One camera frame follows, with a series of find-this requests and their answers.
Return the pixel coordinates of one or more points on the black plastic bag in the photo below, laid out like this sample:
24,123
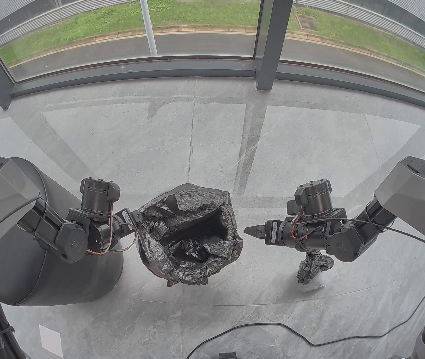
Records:
197,200

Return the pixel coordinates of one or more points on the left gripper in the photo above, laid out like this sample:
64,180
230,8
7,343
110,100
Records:
124,224

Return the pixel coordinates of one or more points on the crumpled black plastic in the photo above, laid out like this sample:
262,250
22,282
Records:
313,266

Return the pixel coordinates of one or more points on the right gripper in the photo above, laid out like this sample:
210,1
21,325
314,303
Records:
281,234

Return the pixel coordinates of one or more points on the window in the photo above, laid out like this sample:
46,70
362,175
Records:
268,32

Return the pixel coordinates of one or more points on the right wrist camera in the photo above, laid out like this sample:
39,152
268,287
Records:
292,208

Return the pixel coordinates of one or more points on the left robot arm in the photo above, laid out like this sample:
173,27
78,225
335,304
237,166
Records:
6,200

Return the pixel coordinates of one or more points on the dark grey round chair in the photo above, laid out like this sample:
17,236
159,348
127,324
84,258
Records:
47,275

